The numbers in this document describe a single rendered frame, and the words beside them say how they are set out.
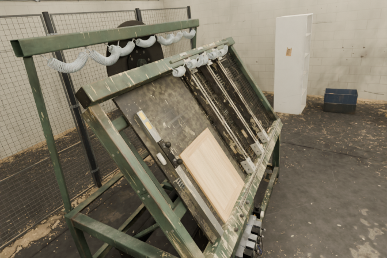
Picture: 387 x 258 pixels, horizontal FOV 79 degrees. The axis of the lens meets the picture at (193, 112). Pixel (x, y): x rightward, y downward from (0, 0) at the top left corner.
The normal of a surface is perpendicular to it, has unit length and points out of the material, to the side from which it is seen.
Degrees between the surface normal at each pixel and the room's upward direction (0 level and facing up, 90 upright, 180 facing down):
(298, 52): 90
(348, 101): 91
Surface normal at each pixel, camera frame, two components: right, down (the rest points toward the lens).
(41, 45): 0.88, 0.09
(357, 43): -0.56, 0.37
